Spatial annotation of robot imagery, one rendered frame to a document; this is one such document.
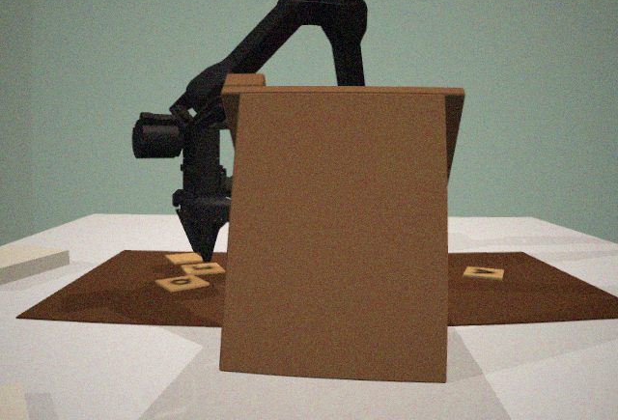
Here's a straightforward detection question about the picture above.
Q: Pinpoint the tan letter tile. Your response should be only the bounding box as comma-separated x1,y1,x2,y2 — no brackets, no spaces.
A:
155,274,210,292
165,253,203,265
463,266,504,280

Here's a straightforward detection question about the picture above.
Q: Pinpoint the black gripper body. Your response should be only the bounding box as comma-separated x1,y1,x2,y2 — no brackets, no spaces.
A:
172,157,230,221

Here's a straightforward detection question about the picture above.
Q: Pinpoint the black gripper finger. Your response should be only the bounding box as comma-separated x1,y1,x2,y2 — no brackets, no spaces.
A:
175,209,200,253
188,218,230,263

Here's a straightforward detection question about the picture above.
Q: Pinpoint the brown square tile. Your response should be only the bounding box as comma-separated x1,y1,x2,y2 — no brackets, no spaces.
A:
182,263,225,275

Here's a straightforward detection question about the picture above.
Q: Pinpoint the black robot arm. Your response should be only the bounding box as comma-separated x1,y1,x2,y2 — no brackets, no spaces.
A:
131,0,367,158

